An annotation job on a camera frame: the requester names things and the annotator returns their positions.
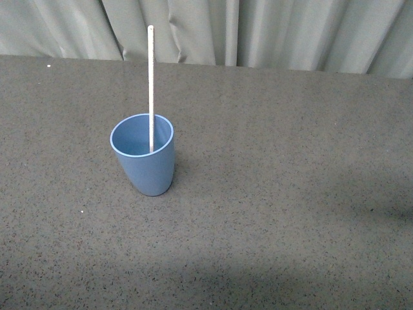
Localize white chopstick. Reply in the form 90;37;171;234
148;25;155;153

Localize grey curtain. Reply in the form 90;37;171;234
1;1;412;79

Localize blue plastic cup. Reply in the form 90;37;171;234
110;114;175;196

